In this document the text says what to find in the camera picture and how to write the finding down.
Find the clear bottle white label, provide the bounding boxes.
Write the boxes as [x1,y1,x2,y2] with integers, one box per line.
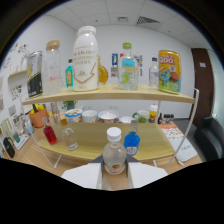
[101,126,128,176]

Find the white paper cup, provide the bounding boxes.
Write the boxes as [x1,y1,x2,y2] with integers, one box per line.
[81,109,99,124]

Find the blue rimmed paper cup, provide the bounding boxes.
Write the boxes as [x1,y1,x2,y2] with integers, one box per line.
[64,108,83,123]

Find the blue and white cup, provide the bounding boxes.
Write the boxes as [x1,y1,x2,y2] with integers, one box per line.
[23,119,35,136]

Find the blue liquid glass bottle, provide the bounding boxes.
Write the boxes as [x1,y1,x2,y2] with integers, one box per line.
[123,120,141,157]

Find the clear bottle with orange cap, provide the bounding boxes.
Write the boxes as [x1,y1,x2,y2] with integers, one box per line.
[60,118,79,152]

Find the white notebook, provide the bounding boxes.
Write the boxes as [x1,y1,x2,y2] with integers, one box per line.
[168,138,198,164]

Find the orange patterned booklet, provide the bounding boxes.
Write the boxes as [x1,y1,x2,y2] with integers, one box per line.
[159,123,185,141]

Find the red liquid glass bottle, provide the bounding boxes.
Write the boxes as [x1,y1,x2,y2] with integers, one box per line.
[41,116,59,146]

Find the green mug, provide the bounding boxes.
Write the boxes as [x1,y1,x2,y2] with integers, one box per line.
[132,109,150,124]

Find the dark small bottles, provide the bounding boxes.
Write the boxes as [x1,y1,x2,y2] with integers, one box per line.
[159,113,175,125]

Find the white bowl with lid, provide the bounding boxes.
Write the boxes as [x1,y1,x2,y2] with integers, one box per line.
[98,110,120,124]

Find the white tray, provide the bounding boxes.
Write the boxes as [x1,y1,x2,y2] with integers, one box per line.
[12,133,30,151]

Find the green potted plant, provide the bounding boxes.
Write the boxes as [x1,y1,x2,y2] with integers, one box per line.
[61,100,78,111]

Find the black chair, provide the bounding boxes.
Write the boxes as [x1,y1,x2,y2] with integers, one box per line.
[193,115,224,161]

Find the black kettle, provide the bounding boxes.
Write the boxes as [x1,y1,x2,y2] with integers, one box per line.
[2,136,16,159]

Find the picture frames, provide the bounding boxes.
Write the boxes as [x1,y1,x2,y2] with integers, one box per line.
[8,106,24,134]

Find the small teal green bottle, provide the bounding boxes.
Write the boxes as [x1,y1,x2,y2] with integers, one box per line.
[64,58,75,89]

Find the clear bottle with blue cap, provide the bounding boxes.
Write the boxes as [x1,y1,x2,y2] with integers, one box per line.
[148,57,160,89]

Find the brown door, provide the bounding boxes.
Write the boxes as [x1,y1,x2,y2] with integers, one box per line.
[190,48,214,128]

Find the clear bottle with green cap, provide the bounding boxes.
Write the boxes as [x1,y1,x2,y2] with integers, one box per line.
[117,42,139,91]

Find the amber glass bottle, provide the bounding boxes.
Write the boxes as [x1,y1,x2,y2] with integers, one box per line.
[97,55,110,85]

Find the yellow cartoon drink can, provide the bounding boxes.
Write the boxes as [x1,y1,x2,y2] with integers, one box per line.
[157,49,182,94]

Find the clear jar with cork lid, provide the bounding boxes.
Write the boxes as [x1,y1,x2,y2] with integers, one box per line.
[42,39,63,96]

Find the large white milk bottle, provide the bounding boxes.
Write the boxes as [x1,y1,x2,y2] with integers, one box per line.
[72,25,100,92]

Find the white vase with flowers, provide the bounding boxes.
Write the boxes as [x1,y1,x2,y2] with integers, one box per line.
[20,49,31,71]

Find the ceiling air vent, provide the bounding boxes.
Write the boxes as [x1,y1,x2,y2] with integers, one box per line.
[135,15,160,26]

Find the two-tier wooden rack white frame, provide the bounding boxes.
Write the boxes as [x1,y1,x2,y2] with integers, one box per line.
[21,83,200,169]

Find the colourful wall stickers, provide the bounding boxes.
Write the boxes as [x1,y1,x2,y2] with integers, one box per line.
[10,84,24,101]

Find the grey printed wall sheet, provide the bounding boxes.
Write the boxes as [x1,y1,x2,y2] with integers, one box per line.
[110,65,119,78]

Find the multicolour wall poster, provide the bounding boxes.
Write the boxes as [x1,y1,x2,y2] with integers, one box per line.
[134,54,144,68]

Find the blue wall poster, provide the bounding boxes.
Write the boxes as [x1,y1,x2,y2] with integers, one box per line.
[111,53,119,67]

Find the wooden wall shelf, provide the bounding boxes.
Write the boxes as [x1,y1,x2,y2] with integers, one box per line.
[7,69,28,81]

